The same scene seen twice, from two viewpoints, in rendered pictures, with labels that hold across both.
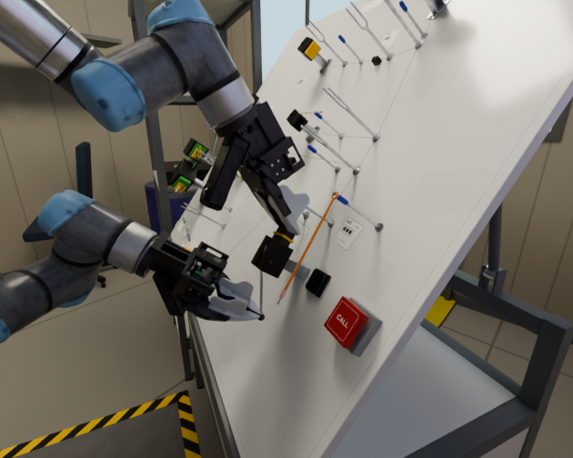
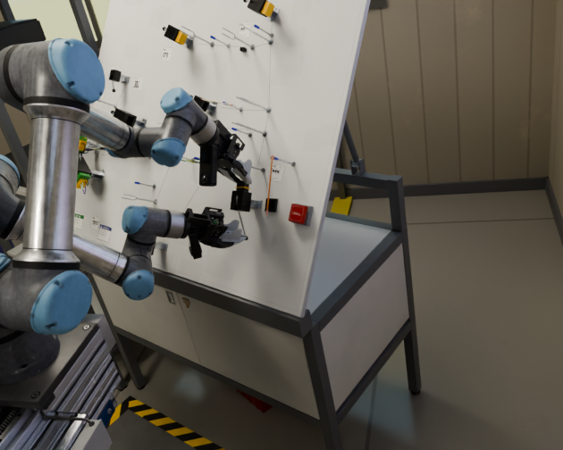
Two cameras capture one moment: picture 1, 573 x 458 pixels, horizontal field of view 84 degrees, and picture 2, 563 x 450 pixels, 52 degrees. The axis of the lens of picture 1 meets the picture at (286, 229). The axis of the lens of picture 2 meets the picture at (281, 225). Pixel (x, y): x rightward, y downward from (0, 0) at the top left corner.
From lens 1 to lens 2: 118 cm
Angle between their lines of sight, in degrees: 22
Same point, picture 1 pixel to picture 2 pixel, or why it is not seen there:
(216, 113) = (204, 137)
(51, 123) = not seen: outside the picture
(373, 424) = (323, 276)
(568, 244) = (425, 103)
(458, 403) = (363, 246)
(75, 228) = (150, 222)
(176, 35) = (185, 112)
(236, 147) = (214, 150)
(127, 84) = (181, 145)
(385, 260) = (303, 179)
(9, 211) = not seen: outside the picture
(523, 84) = (333, 79)
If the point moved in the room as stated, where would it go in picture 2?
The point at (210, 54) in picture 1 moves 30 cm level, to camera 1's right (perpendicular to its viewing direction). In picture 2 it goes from (197, 112) to (298, 79)
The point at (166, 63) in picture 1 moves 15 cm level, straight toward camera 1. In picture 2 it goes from (188, 127) to (227, 135)
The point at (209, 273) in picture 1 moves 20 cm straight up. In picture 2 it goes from (218, 221) to (199, 156)
